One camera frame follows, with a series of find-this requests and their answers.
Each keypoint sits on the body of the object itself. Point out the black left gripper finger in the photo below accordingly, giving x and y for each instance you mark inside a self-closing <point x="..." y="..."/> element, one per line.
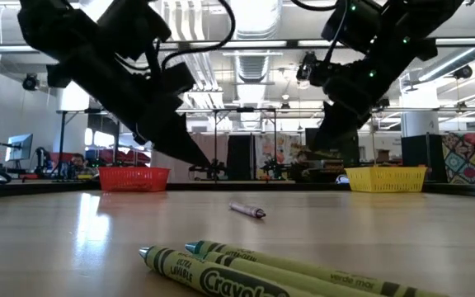
<point x="155" y="148"/>
<point x="175" y="142"/>

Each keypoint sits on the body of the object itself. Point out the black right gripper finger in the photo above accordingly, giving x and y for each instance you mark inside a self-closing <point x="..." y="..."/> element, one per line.
<point x="355" y="121"/>
<point x="330" y="128"/>

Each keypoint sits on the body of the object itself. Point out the red plastic basket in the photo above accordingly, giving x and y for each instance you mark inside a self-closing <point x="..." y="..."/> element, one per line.
<point x="134" y="179"/>

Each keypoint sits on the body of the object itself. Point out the purple crayon pale wrapper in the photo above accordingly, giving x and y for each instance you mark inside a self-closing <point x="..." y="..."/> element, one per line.
<point x="247" y="210"/>

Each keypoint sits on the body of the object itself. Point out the green crayon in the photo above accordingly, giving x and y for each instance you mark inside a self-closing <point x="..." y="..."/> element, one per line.
<point x="287" y="279"/>
<point x="204" y="274"/>
<point x="303" y="269"/>

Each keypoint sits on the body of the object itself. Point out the small black robot arm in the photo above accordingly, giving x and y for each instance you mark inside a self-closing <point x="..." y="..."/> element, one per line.
<point x="274" y="168"/>
<point x="217" y="170"/>

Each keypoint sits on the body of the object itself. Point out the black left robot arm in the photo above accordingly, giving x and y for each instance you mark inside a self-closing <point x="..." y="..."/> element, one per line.
<point x="48" y="24"/>

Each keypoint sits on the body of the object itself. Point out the white curtain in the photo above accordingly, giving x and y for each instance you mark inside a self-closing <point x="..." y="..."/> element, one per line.
<point x="217" y="148"/>

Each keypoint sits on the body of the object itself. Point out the cardboard box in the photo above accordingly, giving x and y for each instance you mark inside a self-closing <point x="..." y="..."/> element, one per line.
<point x="382" y="156"/>

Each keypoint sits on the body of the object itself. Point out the white round object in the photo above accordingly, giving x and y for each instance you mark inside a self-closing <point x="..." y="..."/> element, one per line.
<point x="341" y="178"/>

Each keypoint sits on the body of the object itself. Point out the yellow plastic basket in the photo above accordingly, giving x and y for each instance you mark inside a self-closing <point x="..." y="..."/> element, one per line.
<point x="386" y="179"/>

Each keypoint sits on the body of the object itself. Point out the black curtain panel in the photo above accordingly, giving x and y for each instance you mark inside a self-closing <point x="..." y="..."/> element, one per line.
<point x="241" y="156"/>

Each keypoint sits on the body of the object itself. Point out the floral cloth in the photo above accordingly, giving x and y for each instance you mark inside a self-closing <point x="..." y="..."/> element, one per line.
<point x="266" y="150"/>

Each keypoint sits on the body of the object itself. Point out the person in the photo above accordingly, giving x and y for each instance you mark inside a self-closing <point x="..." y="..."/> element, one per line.
<point x="81" y="167"/>

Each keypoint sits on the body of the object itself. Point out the black box cabinet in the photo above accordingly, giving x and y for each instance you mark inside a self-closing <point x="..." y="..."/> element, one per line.
<point x="421" y="158"/>

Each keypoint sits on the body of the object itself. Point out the white pipe bundle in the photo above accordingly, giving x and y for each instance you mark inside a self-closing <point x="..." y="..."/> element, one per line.
<point x="208" y="70"/>

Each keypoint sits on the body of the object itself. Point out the black track spotlight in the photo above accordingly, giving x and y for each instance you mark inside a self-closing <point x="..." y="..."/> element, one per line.
<point x="30" y="82"/>
<point x="463" y="72"/>

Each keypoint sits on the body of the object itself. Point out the colourful patchwork quilt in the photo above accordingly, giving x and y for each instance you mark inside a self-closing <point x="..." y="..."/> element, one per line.
<point x="472" y="158"/>

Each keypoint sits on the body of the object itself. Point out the silver desk monitor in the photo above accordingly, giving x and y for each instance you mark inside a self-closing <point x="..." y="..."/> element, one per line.
<point x="20" y="147"/>

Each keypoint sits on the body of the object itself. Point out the black metal stand frame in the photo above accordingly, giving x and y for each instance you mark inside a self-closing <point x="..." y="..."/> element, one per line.
<point x="61" y="144"/>
<point x="215" y="140"/>

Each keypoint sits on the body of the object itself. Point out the black rig camera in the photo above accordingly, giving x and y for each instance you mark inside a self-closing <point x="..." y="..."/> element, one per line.
<point x="305" y="66"/>

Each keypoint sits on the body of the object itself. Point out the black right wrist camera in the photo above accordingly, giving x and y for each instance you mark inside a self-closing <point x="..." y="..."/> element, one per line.
<point x="351" y="24"/>

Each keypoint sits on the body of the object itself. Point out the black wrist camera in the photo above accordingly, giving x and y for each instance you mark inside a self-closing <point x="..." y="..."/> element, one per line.
<point x="351" y="24"/>
<point x="134" y="24"/>

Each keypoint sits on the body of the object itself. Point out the black aluminium rig frame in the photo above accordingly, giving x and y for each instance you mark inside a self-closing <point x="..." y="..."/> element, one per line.
<point x="221" y="186"/>

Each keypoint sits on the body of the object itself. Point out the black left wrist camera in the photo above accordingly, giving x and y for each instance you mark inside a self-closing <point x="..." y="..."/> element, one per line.
<point x="134" y="24"/>

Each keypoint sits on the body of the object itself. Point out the silver ventilation duct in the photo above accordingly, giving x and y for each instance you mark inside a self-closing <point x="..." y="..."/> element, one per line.
<point x="252" y="62"/>

